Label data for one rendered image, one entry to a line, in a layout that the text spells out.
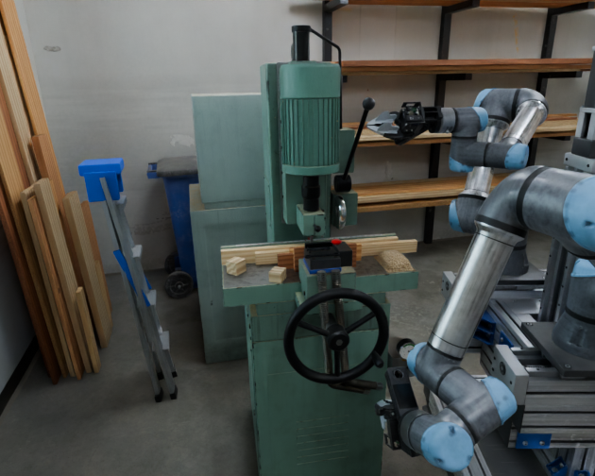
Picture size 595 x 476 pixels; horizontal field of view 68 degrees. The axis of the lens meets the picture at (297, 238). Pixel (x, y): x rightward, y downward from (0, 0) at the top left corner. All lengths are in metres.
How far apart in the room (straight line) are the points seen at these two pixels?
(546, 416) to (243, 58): 3.04
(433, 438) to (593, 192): 0.47
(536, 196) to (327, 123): 0.66
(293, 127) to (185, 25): 2.39
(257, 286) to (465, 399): 0.67
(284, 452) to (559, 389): 0.88
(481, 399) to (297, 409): 0.80
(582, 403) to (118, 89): 3.26
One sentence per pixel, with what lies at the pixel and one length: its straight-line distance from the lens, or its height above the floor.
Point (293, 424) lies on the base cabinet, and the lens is 1.60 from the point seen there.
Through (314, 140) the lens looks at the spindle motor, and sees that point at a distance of 1.29.
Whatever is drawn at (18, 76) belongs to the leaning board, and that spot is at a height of 1.52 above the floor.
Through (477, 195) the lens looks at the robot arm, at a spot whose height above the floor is 1.07.
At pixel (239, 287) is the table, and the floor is 0.90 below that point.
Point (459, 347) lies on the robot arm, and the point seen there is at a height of 0.96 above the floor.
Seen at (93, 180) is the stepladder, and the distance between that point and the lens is 1.98.
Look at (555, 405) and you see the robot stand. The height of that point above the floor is 0.68.
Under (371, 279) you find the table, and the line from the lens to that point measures 1.37.
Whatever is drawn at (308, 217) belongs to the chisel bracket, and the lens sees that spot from 1.37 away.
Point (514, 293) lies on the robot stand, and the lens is 1.74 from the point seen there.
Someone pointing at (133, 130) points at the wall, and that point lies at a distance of 3.63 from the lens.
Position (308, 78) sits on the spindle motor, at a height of 1.47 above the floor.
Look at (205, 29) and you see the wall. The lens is 3.61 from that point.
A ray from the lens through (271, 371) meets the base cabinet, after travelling 1.46.
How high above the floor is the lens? 1.46
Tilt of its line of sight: 19 degrees down
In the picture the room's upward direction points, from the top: 1 degrees counter-clockwise
